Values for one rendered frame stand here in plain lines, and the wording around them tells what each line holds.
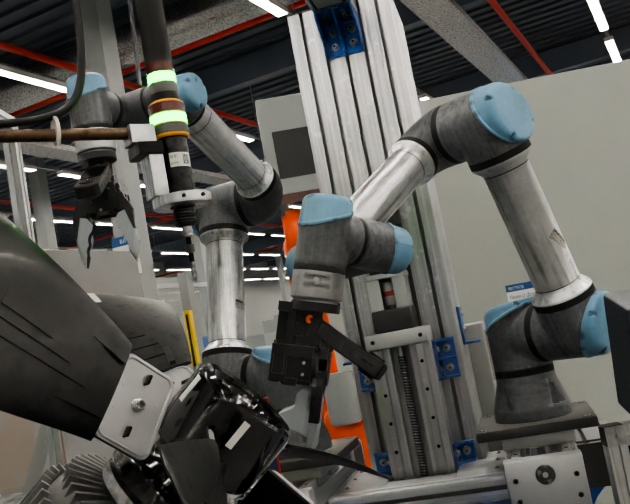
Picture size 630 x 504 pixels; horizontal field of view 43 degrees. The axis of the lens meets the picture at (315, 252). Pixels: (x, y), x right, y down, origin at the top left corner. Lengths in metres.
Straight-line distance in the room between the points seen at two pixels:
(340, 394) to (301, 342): 3.62
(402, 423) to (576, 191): 1.34
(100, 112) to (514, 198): 0.77
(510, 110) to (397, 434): 0.72
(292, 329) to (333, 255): 0.12
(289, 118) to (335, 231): 3.94
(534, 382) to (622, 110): 1.52
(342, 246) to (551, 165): 1.79
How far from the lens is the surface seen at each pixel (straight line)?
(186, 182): 0.95
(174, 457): 0.52
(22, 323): 0.75
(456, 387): 1.81
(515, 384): 1.62
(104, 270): 5.58
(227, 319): 1.80
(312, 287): 1.10
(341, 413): 4.75
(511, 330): 1.60
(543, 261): 1.50
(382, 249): 1.17
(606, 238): 2.85
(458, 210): 2.76
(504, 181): 1.47
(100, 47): 8.39
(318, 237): 1.11
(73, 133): 0.94
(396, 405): 1.75
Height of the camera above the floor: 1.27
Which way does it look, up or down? 6 degrees up
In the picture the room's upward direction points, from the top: 11 degrees counter-clockwise
